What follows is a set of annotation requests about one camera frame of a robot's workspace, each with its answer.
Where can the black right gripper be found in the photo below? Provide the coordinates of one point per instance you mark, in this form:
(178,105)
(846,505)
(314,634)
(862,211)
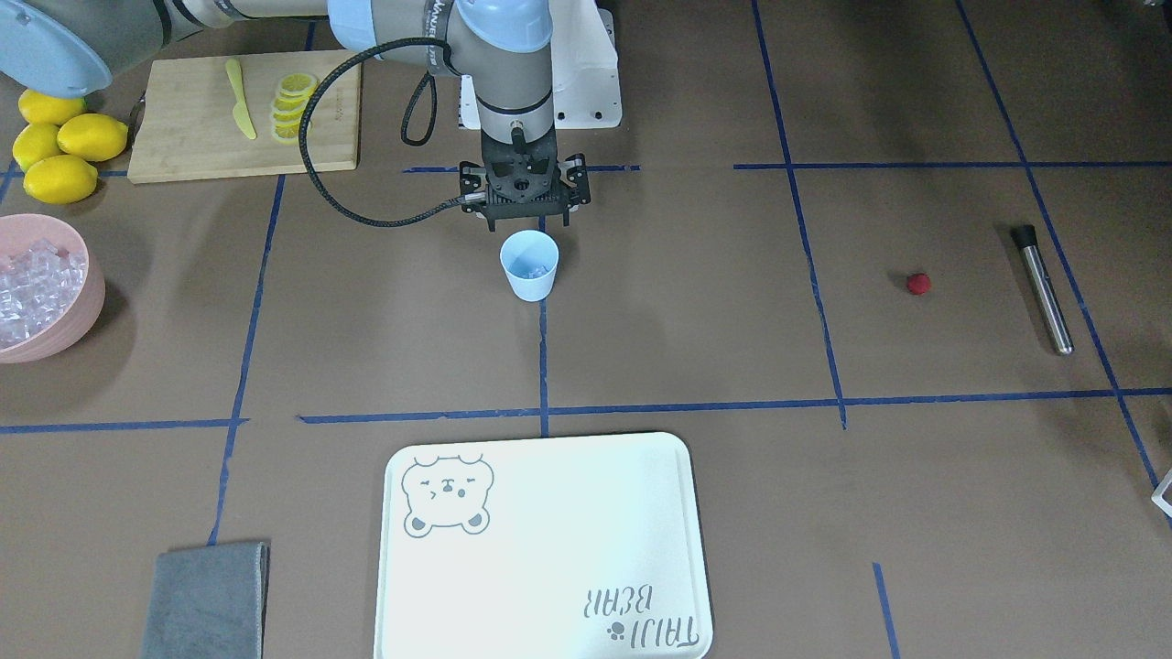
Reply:
(578,183)

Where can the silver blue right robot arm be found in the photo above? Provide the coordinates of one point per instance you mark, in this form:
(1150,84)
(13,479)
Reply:
(69,49)

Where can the light blue plastic cup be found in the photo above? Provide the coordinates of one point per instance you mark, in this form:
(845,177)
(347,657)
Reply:
(530,260)

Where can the ice cubes in cup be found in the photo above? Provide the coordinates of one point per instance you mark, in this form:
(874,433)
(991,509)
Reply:
(526,270)

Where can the pink bowl of ice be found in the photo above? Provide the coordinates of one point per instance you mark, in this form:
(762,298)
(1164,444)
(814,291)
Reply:
(53,289)

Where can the lemon slice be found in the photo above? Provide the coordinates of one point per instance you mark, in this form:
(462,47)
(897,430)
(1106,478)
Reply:
(285,134)
(286,117)
(288,105)
(296,86)

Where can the yellow plastic knife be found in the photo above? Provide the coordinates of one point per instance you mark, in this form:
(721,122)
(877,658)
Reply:
(240,112)

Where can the wooden cutting board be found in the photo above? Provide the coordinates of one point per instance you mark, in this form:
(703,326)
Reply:
(188,131)

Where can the white bear serving tray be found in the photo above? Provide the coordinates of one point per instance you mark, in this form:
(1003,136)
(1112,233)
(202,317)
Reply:
(578,547)

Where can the red strawberry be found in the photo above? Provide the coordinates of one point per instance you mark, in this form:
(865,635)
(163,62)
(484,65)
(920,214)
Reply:
(918,284)

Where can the whole yellow lemon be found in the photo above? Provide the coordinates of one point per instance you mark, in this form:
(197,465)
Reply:
(61,180)
(94,137)
(40,108)
(35,143)

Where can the steel muddler black tip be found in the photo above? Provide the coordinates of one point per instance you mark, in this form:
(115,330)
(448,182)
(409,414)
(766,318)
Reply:
(1025,240)

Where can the grey folded cloth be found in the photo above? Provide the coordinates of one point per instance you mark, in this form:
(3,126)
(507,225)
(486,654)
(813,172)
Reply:
(208,602)

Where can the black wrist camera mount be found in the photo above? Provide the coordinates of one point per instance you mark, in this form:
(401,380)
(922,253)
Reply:
(539,188)

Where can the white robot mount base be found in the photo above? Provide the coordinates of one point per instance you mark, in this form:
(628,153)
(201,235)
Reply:
(586,92)

